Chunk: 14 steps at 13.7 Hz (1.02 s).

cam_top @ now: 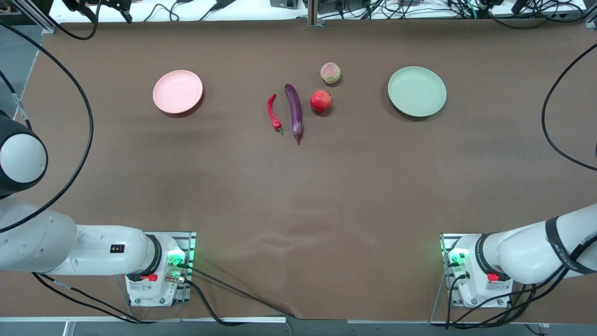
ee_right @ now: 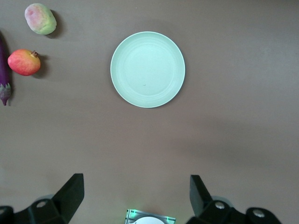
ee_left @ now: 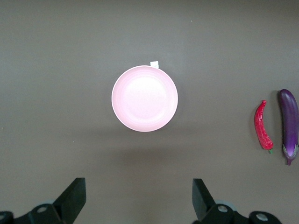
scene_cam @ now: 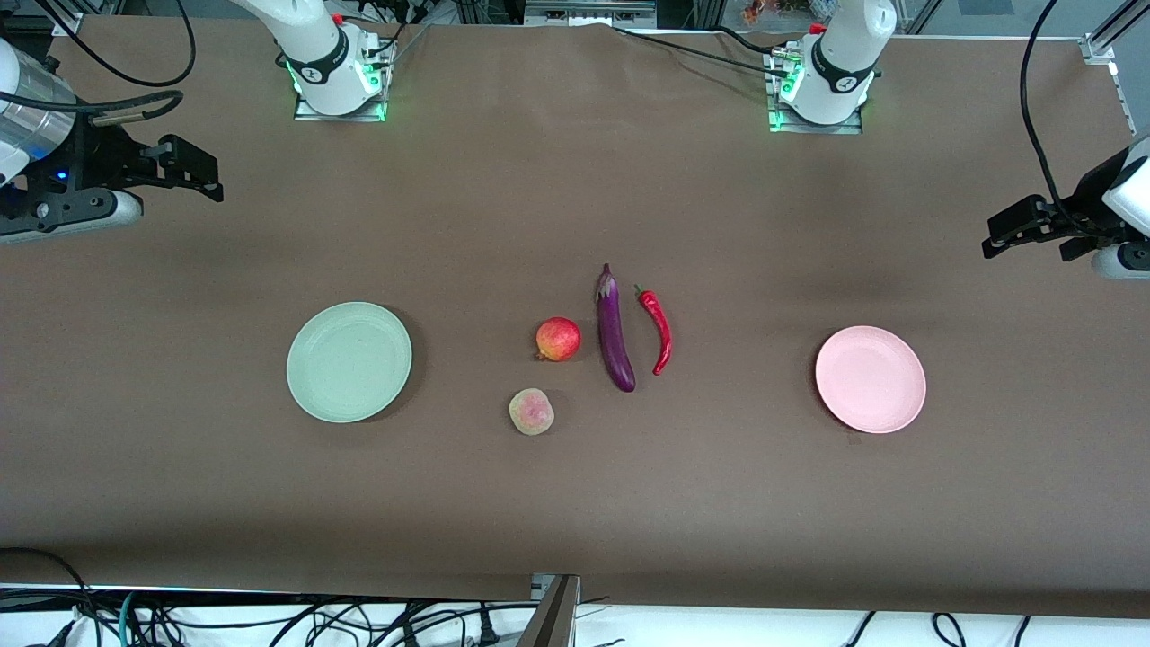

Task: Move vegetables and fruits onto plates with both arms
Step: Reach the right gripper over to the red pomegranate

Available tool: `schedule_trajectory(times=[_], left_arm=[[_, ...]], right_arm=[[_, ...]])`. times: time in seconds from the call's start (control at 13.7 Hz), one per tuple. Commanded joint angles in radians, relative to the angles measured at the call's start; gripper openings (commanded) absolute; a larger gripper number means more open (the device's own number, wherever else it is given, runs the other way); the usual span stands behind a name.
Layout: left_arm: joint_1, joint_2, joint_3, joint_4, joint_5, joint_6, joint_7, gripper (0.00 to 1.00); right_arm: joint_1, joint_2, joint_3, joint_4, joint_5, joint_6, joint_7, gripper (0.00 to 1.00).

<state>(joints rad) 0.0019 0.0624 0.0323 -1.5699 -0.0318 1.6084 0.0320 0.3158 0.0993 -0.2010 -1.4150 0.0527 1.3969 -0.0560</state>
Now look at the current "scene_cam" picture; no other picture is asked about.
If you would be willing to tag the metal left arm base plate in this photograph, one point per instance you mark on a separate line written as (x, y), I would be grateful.
(783, 128)

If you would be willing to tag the aluminium frame corner profile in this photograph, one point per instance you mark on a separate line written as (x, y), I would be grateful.
(1114, 31)

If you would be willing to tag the red chili pepper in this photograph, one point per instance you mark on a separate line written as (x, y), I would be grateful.
(662, 328)

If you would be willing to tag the pink round plate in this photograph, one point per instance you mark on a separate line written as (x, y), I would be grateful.
(870, 379)

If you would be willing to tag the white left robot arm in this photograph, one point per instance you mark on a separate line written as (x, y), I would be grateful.
(844, 49)

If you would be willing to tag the orange background object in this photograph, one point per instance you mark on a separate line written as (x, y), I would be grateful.
(759, 11)

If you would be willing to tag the aluminium table frame post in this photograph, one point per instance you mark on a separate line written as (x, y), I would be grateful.
(552, 611)

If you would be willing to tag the pale pink peach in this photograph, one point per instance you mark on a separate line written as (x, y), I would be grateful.
(531, 412)

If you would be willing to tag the brown table cover sheet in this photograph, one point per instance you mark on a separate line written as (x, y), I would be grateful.
(575, 503)

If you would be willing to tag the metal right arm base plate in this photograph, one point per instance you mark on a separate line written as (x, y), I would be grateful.
(310, 111)

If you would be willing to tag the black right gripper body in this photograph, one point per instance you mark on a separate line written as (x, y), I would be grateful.
(90, 153)

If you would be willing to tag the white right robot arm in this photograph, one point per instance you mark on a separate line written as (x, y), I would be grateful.
(314, 36)

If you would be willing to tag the light green round plate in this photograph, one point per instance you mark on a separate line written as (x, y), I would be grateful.
(349, 362)

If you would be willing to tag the grey metal equipment box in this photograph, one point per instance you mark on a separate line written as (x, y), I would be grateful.
(588, 13)

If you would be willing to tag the long purple eggplant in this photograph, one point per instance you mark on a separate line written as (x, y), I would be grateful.
(614, 341)

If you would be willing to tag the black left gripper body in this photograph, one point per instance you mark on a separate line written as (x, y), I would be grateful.
(1084, 199)

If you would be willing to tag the red pomegranate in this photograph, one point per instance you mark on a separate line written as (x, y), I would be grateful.
(558, 340)

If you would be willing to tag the small aluminium corner bracket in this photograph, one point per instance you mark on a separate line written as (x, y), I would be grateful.
(67, 24)

